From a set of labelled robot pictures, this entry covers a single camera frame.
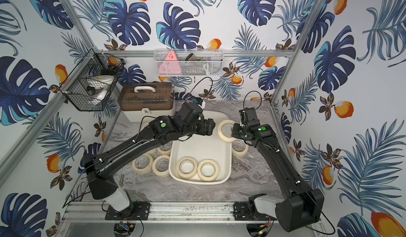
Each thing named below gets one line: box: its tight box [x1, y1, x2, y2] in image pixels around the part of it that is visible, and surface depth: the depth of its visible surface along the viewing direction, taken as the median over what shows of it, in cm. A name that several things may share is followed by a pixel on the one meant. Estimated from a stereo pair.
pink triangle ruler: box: [157, 50, 182, 75], surface depth 92 cm
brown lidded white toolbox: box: [117, 81, 176, 123], surface depth 99 cm
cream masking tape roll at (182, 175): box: [176, 156, 198, 180], surface depth 86 cm
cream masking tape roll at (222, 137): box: [217, 119, 237, 143], surface depth 79 cm
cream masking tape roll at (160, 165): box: [152, 155, 171, 177], surface depth 90 cm
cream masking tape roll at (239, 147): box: [231, 138, 249, 157], surface depth 94 cm
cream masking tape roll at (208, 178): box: [197, 158, 220, 182], surface depth 85 cm
